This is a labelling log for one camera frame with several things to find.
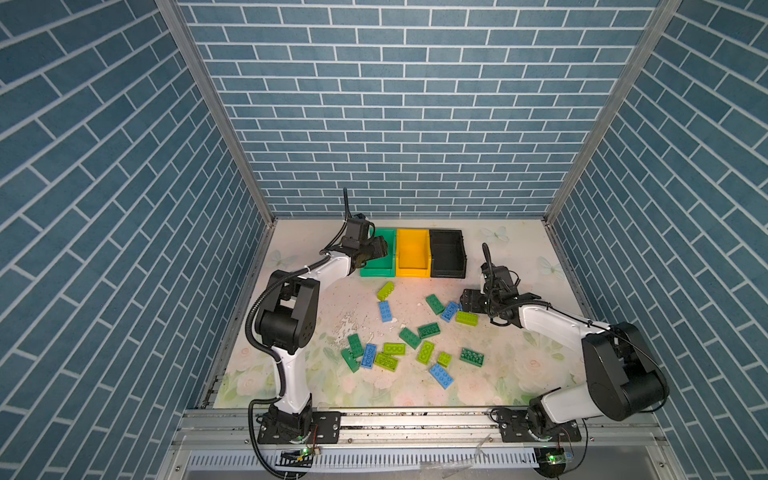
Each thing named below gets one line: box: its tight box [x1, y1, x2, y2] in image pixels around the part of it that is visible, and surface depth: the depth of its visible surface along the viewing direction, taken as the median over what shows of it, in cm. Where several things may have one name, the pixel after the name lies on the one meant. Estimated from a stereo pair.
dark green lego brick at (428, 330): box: [418, 322, 441, 339], surface depth 91 cm
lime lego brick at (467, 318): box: [455, 311, 479, 327], surface depth 93 cm
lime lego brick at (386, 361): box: [374, 352, 399, 373], surface depth 86 cm
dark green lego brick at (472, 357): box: [460, 348, 485, 368], surface depth 86 cm
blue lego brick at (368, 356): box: [361, 344, 377, 369], surface depth 86 cm
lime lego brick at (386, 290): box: [377, 281, 395, 302], surface depth 100 cm
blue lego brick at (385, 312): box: [378, 301, 393, 323], surface depth 96 cm
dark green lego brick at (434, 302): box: [426, 294, 445, 315], surface depth 98 cm
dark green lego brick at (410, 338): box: [399, 327, 423, 350], surface depth 90 cm
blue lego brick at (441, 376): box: [430, 363, 454, 390], surface depth 83 cm
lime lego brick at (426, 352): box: [416, 340, 435, 365], surface depth 88 cm
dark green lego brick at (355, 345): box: [347, 333, 364, 357], surface depth 88 cm
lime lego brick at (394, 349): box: [383, 342, 406, 356], surface depth 88 cm
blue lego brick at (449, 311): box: [440, 301, 462, 323], surface depth 96 cm
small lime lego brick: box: [437, 351, 452, 368], surface depth 86 cm
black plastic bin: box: [429, 229, 467, 279], surface depth 104 cm
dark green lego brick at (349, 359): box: [341, 349, 361, 373], surface depth 85 cm
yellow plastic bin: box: [396, 229, 432, 278], surface depth 111 cm
